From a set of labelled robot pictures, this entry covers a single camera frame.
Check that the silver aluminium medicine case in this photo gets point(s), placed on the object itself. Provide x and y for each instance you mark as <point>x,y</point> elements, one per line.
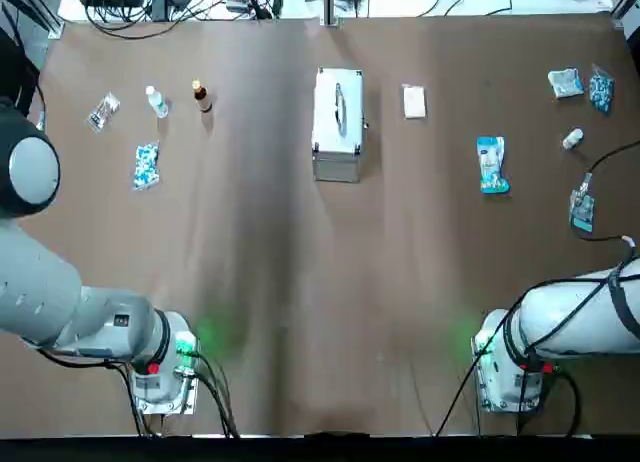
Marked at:
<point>330,132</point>

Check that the white gauze packet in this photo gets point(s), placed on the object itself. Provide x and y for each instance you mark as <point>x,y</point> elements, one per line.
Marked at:
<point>415,102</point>

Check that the blue cotton swab packet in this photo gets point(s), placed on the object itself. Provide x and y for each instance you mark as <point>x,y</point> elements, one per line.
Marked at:
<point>491,162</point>

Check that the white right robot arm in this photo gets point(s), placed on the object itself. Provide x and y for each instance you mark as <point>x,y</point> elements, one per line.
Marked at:
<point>565,312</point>

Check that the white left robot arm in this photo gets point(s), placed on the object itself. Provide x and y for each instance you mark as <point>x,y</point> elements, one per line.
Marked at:
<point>45,292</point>

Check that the clear packet of brown swabs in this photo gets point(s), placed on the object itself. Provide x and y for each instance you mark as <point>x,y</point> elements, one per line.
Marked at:
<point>103,111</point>

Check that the brown glass bottle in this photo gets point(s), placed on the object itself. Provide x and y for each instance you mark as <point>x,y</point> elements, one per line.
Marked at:
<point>202,99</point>

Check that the bag of blue white capsules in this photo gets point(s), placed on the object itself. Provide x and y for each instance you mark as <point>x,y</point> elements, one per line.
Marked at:
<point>601,91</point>
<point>146,164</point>

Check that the clear bottle white cap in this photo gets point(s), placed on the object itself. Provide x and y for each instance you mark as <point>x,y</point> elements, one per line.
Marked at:
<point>159,104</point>

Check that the small teal packet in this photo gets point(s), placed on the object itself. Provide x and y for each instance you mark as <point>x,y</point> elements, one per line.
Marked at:
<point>583,212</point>

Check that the small white pill bottle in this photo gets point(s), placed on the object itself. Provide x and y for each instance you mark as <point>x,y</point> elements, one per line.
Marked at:
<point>572,139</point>

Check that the white blue wipe packet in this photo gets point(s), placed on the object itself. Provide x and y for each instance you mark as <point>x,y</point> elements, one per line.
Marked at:
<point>565,83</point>

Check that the large black object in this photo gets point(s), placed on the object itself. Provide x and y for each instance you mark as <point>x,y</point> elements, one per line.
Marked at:
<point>15,67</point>

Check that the aluminium frame post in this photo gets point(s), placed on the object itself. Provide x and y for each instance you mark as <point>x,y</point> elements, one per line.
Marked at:
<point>330,4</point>

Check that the aluminium frame rail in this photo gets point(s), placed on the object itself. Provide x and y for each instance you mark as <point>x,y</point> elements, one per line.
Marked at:
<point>56,27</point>
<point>627,4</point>

